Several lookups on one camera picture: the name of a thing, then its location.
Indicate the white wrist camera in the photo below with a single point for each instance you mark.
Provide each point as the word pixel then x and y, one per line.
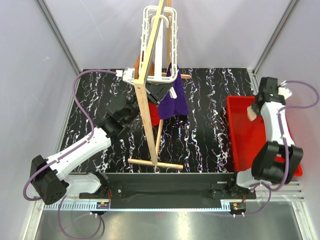
pixel 128 75
pixel 284 91

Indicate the black marble pattern mat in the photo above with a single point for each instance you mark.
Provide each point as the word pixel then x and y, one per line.
pixel 199 142

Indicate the red plastic tray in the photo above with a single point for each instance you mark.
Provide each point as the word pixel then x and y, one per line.
pixel 244 151

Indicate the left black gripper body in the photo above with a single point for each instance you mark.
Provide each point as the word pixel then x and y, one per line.
pixel 150 95

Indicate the purple sock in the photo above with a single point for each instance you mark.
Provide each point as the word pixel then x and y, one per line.
pixel 169 106

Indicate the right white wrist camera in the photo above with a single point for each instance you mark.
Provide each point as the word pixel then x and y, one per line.
pixel 284 91

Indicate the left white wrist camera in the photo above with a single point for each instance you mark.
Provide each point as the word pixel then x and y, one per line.
pixel 128 75

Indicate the pink patterned sock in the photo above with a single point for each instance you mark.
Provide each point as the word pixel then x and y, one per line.
pixel 154 116

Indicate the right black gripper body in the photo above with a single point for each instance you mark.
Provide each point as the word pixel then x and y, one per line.
pixel 255 107

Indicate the white plastic clip hanger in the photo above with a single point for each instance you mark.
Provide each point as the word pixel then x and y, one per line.
pixel 165 55

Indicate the white slotted cable duct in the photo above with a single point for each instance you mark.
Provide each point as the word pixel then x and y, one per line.
pixel 72 206

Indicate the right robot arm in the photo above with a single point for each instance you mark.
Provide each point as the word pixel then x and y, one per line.
pixel 278 158

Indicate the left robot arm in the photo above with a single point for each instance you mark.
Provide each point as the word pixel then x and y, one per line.
pixel 48 175

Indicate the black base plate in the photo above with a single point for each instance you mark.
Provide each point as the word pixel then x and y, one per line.
pixel 167 190

